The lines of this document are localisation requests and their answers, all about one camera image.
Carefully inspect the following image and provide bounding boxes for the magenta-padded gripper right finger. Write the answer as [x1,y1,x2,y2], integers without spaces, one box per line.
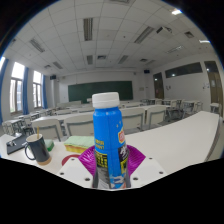
[127,144,168,190]

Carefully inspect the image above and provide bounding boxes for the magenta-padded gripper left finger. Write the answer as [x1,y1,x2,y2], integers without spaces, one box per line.
[56,145,98,190]

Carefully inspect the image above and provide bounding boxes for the blue drink bottle white cap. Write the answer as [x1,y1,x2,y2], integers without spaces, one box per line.
[91,91,132,190]

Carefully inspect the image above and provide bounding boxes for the flat round red coaster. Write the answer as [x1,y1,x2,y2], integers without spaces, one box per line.
[61,153,81,167]

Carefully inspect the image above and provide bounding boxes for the yellow and green sponge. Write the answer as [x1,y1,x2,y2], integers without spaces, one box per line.
[63,135,96,155]

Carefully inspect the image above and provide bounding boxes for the dark blue mug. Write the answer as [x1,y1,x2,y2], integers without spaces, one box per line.
[24,133,53,166]

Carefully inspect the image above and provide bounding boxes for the classroom chairs and desks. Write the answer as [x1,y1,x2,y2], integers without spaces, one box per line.
[1,97,223,143]

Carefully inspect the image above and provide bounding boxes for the black notebook case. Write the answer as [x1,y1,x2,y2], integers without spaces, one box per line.
[5,132,30,155]

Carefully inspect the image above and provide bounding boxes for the dark brown door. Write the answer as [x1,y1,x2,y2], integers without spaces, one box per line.
[152,71,165,100]

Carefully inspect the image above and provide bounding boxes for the green chalkboard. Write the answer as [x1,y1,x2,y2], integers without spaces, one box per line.
[67,80,134,104]

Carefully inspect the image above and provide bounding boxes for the small bright window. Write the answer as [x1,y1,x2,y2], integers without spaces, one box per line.
[31,70,44,109]

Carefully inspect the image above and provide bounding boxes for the large bright window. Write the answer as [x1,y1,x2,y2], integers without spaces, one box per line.
[9,61,26,114]

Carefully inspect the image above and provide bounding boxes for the wide blue curtain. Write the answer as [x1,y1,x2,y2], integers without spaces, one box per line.
[0,58,10,125]

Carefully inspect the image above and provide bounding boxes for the window with narrow view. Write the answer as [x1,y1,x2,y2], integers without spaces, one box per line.
[0,56,6,73]

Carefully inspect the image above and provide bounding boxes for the ceiling projector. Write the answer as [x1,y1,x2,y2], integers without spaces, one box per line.
[155,26,174,38]

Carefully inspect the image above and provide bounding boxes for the ceiling light panels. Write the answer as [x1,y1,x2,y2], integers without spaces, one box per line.
[28,7,212,66]

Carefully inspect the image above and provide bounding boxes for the dark high wall window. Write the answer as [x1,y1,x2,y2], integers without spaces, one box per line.
[164,61,204,80]

